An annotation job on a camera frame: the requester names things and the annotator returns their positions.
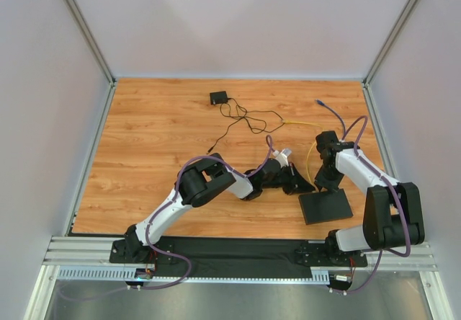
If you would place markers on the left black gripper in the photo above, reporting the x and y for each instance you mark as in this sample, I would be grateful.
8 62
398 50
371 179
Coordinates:
292 179

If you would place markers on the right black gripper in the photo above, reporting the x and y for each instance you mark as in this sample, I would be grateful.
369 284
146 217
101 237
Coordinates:
325 175

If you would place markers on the black network switch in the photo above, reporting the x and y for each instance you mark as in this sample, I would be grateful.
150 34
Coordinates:
321 207

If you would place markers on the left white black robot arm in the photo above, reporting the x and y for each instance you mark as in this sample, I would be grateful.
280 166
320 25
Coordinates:
201 181

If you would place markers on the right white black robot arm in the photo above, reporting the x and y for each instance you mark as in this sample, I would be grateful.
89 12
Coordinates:
392 220

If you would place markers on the black power adapter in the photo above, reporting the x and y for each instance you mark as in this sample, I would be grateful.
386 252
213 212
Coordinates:
218 98

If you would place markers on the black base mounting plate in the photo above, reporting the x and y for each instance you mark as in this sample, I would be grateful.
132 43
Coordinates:
257 258

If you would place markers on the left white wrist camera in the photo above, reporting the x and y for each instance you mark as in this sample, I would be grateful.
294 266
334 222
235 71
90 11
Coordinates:
282 156

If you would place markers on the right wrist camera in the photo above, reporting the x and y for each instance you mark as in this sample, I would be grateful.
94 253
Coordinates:
324 139

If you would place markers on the right aluminium frame post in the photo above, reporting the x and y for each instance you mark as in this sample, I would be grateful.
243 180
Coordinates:
393 35

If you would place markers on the aluminium frame post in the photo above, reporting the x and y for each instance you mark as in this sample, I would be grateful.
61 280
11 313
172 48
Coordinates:
89 38
393 35

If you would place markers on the aluminium front rail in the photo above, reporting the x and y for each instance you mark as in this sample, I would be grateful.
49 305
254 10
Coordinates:
105 250

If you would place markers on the left aluminium frame post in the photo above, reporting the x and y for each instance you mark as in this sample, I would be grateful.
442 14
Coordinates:
89 38

